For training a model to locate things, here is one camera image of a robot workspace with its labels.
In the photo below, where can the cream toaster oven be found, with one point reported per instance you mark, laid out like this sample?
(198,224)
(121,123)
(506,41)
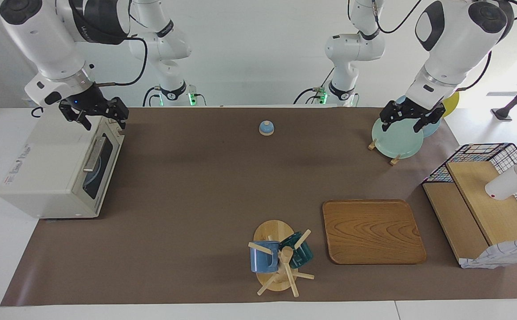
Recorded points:
(41,169)

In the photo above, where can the yellow plate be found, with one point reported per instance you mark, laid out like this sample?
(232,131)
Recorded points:
(451,103)

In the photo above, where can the mint green plate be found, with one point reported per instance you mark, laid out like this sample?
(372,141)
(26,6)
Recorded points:
(398,140)

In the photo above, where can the wooden plate rack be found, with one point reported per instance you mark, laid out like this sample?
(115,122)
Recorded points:
(372,144)

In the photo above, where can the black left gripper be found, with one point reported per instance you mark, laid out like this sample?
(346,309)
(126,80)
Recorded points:
(411,111)

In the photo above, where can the brown table mat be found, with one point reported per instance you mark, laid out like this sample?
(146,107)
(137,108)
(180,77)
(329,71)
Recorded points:
(205,191)

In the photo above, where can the wooden mug tree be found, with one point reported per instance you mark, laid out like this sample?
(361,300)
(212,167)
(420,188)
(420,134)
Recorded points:
(274,231)

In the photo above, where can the toaster oven glass door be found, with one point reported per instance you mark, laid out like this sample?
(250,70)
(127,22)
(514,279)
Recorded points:
(103,178)

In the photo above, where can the white patterned cloth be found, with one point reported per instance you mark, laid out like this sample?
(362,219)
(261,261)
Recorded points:
(498,257)

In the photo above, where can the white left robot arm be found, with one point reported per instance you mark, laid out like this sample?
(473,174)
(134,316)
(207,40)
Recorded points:
(454,40)

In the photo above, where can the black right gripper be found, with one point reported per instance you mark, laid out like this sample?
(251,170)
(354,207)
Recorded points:
(92,101)

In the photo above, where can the blue mug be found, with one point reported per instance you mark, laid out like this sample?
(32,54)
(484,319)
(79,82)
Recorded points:
(263,260)

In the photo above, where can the wooden stepped shelf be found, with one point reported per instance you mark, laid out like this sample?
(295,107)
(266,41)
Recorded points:
(498,218)

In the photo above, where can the white power strip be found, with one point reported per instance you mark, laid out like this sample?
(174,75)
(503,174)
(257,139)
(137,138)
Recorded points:
(29,102)

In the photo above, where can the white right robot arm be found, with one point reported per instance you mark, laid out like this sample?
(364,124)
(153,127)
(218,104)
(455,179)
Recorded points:
(41,35)

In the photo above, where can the white cup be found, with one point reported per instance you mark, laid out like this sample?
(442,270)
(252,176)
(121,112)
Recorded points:
(507,184)

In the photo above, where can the dark green mug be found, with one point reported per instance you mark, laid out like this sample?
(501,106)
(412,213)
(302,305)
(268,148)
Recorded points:
(303,255)

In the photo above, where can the blue call bell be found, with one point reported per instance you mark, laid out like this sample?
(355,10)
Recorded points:
(266,128)

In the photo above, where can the wooden serving tray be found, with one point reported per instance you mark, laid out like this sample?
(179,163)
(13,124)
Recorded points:
(371,231)

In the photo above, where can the black stand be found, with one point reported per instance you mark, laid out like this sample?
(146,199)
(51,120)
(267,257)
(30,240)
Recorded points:
(503,113)

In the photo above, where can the pale blue racked plate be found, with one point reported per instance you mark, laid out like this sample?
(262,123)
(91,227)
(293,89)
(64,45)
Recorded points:
(434,129)

